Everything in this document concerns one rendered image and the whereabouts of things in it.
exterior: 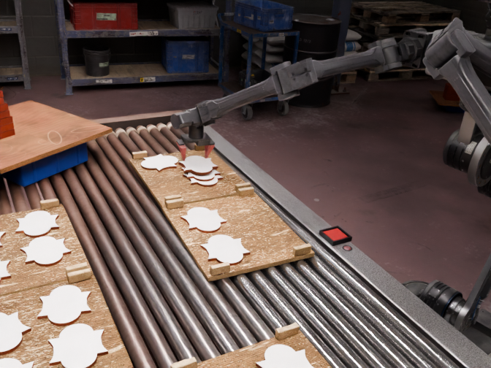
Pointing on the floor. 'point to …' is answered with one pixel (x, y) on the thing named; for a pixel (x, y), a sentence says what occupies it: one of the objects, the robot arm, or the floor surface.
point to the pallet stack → (371, 14)
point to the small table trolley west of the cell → (250, 62)
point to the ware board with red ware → (448, 98)
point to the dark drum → (307, 40)
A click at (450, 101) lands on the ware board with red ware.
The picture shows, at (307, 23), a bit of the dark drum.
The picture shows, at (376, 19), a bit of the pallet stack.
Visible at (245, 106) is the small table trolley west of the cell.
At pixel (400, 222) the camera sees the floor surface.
